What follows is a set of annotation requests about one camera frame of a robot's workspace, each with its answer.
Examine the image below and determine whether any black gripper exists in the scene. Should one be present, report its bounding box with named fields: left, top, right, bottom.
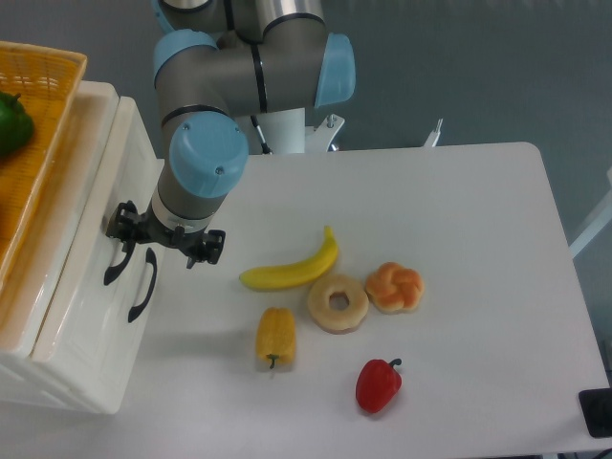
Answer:
left=105, top=200, right=226, bottom=269

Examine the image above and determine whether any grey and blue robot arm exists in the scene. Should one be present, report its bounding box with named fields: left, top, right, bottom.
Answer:
left=106, top=1, right=356, bottom=265

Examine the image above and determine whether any white plastic drawer cabinet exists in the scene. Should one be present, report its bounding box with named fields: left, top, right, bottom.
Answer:
left=0, top=79, right=174, bottom=415

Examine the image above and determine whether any yellow banana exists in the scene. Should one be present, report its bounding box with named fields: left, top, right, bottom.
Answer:
left=239, top=226, right=339, bottom=291

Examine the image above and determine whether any yellow bell pepper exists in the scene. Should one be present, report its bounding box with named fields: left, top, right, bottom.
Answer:
left=255, top=308, right=296, bottom=369

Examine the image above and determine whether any plain bagel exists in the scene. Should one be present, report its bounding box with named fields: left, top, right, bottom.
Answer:
left=307, top=273, right=369, bottom=334

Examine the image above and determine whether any green bell pepper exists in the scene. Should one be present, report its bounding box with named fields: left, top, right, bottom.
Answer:
left=1, top=92, right=34, bottom=158

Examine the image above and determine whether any orange woven basket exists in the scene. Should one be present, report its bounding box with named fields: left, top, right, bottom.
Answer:
left=1, top=41, right=87, bottom=282

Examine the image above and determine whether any knotted bread roll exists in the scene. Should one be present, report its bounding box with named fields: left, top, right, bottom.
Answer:
left=365, top=262, right=426, bottom=315

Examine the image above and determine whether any red bell pepper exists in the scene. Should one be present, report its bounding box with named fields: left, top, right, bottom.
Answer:
left=355, top=359, right=403, bottom=414

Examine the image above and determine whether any black device at table edge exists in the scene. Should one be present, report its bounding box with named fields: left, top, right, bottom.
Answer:
left=579, top=387, right=612, bottom=438

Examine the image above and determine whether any white frame leg at right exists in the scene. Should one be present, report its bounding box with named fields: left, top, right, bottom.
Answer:
left=567, top=166, right=612, bottom=259

